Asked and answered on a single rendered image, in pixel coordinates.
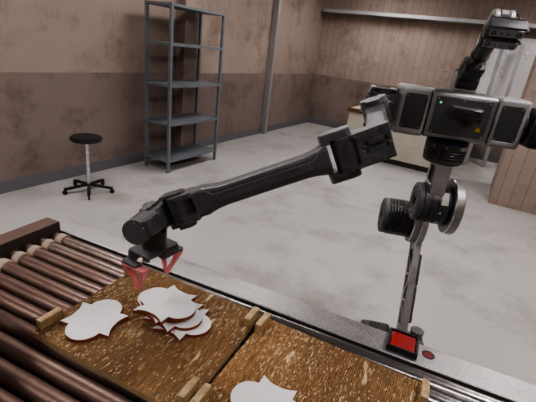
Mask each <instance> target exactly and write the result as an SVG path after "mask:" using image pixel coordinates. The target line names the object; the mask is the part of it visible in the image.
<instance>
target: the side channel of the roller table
mask: <svg viewBox="0 0 536 402"><path fill-rule="evenodd" d="M55 232H58V233H61V230H60V222H59V221H57V220H54V219H51V218H48V217H47V218H44V219H41V220H38V221H36V222H34V223H30V224H28V225H25V226H23V227H19V228H17V229H15V230H12V231H8V232H6V233H4V234H0V257H2V258H6V256H7V254H8V253H9V252H10V251H12V250H18V251H22V248H23V247H24V246H25V245H26V244H29V243H31V244H33V245H36V244H37V241H38V240H39V239H40V238H50V236H51V235H52V234H53V233H55Z"/></svg>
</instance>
